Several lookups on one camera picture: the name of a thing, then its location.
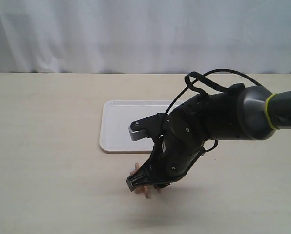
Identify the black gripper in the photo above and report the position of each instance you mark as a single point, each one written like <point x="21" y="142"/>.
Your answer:
<point x="173" y="154"/>

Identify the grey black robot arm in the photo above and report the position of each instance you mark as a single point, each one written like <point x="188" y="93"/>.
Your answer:
<point x="242" y="113"/>

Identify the white rectangular tray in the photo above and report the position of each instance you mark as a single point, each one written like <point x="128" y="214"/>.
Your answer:
<point x="117" y="116"/>

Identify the white curtain backdrop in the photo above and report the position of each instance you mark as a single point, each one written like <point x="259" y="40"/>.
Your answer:
<point x="145" y="36"/>

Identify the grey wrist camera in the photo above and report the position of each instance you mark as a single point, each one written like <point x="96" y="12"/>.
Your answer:
<point x="149" y="127"/>

